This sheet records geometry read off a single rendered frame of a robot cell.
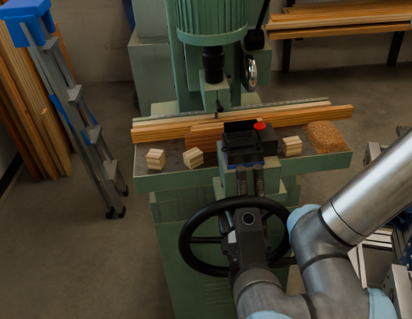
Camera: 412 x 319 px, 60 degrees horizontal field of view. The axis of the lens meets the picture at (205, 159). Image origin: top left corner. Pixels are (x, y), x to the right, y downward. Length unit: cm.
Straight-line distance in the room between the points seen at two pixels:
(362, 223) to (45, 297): 164
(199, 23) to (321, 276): 59
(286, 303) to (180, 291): 91
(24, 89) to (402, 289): 200
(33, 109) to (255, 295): 197
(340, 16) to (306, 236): 260
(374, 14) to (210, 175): 241
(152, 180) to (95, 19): 261
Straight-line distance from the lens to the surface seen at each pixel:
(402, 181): 51
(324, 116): 114
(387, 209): 53
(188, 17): 87
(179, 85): 120
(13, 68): 222
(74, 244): 210
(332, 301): 51
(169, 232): 111
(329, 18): 304
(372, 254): 172
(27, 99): 229
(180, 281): 132
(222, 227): 76
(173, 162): 98
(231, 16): 86
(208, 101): 97
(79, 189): 241
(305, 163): 101
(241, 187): 86
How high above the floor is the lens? 151
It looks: 38 degrees down
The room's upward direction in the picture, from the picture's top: 4 degrees counter-clockwise
